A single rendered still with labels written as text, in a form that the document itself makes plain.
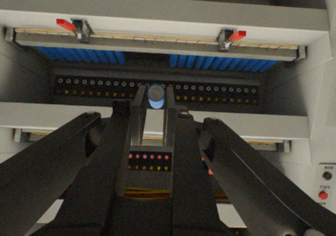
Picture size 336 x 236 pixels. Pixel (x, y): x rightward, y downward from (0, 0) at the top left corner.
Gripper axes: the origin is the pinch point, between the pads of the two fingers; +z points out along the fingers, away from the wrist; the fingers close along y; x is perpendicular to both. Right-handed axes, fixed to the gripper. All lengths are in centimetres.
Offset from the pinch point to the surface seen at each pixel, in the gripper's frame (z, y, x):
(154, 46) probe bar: 24.9, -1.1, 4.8
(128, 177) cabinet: 34.4, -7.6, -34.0
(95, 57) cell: 30.8, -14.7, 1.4
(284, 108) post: 27.4, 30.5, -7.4
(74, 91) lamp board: 33.7, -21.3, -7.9
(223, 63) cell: 30.0, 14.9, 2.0
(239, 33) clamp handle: 14.9, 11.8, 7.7
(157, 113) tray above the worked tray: 19.6, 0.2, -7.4
